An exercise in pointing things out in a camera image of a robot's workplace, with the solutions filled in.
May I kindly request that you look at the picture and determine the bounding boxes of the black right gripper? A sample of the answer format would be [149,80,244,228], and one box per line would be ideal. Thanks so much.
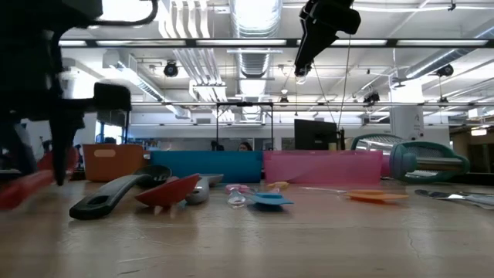
[293,0,362,76]

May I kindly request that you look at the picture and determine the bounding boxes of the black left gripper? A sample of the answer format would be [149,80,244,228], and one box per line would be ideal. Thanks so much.
[0,96,94,186]

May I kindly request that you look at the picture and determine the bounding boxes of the red ladle with steel shaft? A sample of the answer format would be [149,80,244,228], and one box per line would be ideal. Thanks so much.
[0,148,80,212]

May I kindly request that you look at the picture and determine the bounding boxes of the black slotted spoon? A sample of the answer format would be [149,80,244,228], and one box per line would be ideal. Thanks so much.
[69,164,173,222]

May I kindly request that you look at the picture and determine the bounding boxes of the red silicone slotted spoon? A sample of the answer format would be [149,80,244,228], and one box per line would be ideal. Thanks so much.
[134,173,201,210]

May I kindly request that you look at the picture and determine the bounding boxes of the blue mini spatula clear handle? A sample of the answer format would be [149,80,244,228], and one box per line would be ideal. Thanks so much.
[246,191,296,212]

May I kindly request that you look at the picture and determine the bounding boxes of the pink mini spatula clear handle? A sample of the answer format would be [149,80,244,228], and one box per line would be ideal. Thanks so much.
[224,183,252,211]

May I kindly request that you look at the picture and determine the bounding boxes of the grey silicone spoon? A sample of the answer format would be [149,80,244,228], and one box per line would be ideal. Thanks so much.
[184,173,225,206]

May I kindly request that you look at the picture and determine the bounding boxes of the orange mini spatula clear handle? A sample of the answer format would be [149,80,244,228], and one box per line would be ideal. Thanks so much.
[300,186,410,205]

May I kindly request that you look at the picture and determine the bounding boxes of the knife with blue patterned handle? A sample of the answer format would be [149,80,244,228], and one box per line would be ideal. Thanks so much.
[414,188,494,212]

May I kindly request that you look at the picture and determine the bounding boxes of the orange plastic bin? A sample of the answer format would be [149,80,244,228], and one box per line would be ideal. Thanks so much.
[82,143,148,183]

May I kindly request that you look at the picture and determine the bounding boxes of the black computer monitor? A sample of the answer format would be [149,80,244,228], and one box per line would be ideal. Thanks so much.
[293,118,339,152]

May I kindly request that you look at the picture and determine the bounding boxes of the pink plastic bin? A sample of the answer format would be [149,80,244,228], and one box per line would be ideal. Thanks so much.
[263,150,384,185]

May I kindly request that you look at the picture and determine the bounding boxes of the teal-framed steel grater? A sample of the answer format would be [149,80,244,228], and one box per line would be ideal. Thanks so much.
[350,132,472,185]

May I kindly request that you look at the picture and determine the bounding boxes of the blue plastic bin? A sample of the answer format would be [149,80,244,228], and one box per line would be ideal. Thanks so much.
[149,150,265,185]

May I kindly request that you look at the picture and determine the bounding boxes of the silver ventilation duct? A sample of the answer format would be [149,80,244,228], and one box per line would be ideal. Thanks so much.
[228,0,283,121]

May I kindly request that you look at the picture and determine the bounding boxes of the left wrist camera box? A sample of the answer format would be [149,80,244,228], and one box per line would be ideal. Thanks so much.
[92,82,133,114]

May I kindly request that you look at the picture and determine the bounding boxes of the black left wrist camera cable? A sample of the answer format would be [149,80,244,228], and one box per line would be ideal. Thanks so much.
[86,0,160,29]

